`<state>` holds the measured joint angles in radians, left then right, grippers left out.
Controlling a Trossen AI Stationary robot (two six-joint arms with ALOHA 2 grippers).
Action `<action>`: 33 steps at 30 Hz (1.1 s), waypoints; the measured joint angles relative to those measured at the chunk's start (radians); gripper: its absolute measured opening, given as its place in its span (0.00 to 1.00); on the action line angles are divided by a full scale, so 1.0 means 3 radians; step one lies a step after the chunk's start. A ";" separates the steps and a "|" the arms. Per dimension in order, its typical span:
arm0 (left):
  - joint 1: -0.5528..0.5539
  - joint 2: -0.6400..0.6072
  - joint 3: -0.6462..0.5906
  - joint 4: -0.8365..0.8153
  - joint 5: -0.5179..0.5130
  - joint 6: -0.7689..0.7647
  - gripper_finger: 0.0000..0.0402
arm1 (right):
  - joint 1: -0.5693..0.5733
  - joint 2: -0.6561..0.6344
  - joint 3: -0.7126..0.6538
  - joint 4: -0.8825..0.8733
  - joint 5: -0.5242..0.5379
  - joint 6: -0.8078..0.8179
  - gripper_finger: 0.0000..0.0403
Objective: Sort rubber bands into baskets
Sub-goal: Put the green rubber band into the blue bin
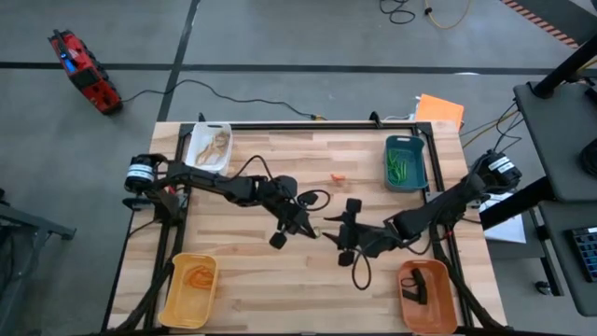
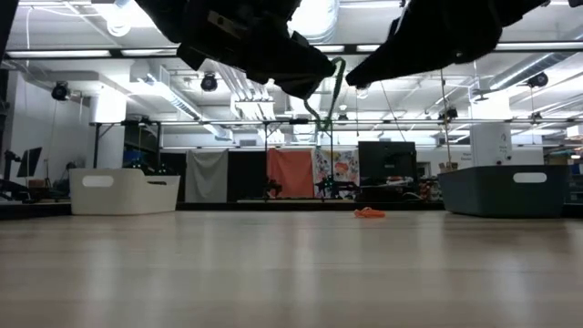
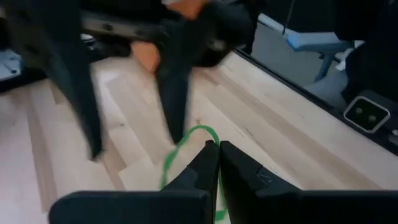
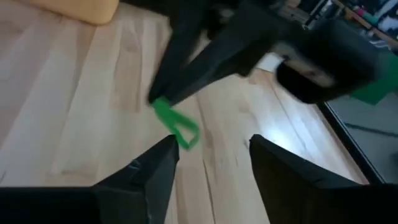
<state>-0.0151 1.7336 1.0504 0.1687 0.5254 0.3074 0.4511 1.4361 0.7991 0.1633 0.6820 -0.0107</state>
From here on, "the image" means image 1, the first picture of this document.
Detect black keyboard coloured keys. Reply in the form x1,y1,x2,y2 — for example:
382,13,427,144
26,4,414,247
566,226,597,284

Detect black floor cable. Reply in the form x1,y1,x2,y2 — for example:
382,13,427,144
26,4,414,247
121,77,327,121

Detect black right camera cable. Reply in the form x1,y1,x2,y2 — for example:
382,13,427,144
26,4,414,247
351,249,373,291

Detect black left camera cable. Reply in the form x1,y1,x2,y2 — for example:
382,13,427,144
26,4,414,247
231,154,332,213

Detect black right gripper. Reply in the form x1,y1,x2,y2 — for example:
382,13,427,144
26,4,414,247
322,197,400,268

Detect black round object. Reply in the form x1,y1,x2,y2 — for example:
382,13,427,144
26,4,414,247
577,137,597,179

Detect coiled black cable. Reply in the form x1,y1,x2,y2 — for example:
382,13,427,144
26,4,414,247
378,0,417,26

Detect white plastic basket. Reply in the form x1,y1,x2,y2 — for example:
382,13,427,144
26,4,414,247
185,120,234,177

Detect black pole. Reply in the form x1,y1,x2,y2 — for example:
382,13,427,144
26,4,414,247
531,35,597,100

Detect grey metal stand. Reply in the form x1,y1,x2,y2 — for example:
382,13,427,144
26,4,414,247
0,186,78,336

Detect black camera cable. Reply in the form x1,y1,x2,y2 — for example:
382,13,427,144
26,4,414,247
351,249,373,291
231,154,332,213

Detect yellow plastic basket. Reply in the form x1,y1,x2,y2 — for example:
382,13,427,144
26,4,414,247
157,252,220,330

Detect orange paper folder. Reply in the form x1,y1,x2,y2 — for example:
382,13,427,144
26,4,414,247
413,93,466,133

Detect thin orange rubber band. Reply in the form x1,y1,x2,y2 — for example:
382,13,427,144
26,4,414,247
186,268,214,290

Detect grey desk top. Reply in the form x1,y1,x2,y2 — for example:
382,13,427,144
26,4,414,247
512,79,597,203
540,200,597,318

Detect yellow cable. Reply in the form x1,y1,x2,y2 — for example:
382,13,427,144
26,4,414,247
422,0,474,31

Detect long tan rubber band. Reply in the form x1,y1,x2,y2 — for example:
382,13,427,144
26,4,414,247
194,139,224,167

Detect orange plastic basket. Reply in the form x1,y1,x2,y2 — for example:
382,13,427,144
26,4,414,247
397,259,459,335

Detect white paper sheet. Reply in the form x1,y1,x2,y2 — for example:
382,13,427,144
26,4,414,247
479,190,528,245

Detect short black rubber band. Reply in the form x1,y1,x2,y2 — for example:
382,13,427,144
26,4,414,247
411,268,429,305

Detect teal plastic basket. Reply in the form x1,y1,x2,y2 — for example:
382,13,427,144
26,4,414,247
383,134,430,192

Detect bundle of thin cables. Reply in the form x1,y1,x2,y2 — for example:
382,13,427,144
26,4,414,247
459,100,524,158

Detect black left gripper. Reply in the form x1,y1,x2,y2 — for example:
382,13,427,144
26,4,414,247
268,189,323,250

